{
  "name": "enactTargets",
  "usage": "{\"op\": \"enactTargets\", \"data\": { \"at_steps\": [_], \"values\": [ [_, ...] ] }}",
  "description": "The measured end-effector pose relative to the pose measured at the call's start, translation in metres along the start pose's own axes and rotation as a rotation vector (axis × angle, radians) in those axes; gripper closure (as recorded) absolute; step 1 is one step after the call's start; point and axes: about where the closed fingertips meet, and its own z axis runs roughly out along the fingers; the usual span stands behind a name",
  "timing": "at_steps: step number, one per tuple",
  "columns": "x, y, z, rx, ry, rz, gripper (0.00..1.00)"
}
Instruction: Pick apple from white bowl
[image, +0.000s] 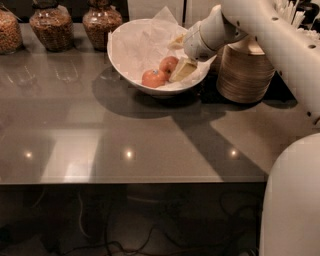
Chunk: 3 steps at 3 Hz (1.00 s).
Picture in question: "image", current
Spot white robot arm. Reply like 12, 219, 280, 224
169, 0, 320, 256

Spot white tissue paper liner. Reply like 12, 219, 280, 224
108, 6, 216, 88

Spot front stack of paper bowls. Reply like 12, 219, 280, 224
217, 36, 275, 104

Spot white ceramic bowl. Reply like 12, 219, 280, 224
106, 18, 209, 98

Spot glass jar left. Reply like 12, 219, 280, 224
0, 8, 23, 54

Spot stack of paper bowls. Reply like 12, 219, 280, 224
210, 48, 224, 74
217, 36, 275, 104

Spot glass jar right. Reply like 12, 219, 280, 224
82, 0, 123, 51

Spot rear stack of paper bowls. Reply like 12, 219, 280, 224
210, 48, 224, 74

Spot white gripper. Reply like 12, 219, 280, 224
168, 5, 247, 82

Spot cables on floor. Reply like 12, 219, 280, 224
59, 186, 264, 256

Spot glass jar middle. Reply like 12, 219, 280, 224
29, 0, 74, 52

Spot glass jar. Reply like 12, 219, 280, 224
0, 8, 23, 54
29, 0, 74, 52
82, 0, 123, 51

